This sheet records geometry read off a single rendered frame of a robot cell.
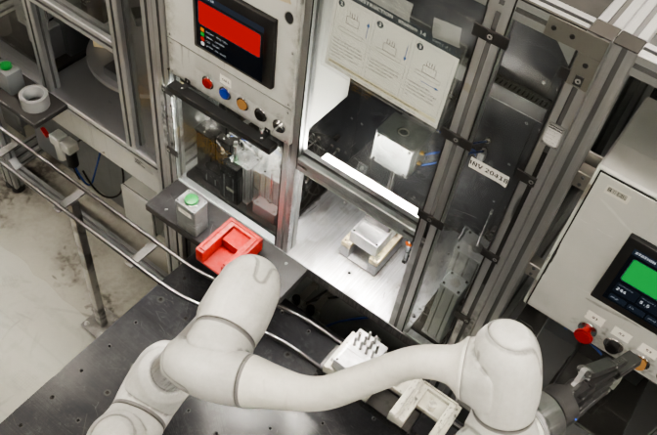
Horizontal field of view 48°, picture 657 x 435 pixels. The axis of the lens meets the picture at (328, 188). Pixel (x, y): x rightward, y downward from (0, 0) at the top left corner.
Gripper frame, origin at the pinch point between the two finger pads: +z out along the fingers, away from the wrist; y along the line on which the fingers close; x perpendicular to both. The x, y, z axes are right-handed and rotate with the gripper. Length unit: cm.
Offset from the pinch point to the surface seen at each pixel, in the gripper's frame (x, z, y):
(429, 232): -53, -2, 2
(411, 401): -48, -7, 53
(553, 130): -26.3, 0.0, -38.0
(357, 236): -88, 3, 27
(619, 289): -9.3, 7.8, -8.1
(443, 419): -40, -2, 55
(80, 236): -165, -58, 51
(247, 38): -94, -27, -38
